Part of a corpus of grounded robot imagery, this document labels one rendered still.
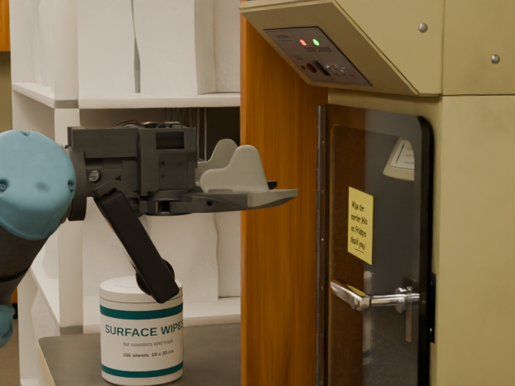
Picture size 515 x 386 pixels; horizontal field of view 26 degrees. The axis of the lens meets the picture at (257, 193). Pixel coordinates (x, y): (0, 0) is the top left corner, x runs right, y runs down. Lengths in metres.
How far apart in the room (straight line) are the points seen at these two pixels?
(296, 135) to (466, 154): 0.37
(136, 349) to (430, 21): 0.84
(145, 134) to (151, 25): 1.32
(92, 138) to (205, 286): 1.38
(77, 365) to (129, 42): 0.80
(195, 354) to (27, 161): 1.12
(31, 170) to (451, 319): 0.48
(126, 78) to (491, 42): 1.40
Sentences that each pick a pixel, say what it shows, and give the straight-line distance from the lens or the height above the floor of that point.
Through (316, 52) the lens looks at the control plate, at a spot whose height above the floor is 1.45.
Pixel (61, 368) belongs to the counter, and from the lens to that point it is 1.86.
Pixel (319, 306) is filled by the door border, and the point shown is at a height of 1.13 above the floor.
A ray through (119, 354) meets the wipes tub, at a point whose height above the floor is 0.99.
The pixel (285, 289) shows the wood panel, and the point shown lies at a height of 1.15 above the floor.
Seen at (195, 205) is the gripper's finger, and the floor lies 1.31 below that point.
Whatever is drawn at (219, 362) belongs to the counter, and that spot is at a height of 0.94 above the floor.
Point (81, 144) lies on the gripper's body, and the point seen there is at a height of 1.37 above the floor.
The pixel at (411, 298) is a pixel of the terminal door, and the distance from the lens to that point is 1.13.
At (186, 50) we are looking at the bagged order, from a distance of 2.31.
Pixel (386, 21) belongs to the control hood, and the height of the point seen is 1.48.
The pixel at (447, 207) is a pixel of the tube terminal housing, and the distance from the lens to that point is 1.10.
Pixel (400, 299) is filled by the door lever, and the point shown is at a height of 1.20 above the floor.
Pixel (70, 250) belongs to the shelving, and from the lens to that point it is 2.19.
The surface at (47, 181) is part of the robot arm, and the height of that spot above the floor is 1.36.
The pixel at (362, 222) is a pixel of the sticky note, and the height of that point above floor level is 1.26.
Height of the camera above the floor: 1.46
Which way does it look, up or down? 7 degrees down
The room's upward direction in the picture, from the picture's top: straight up
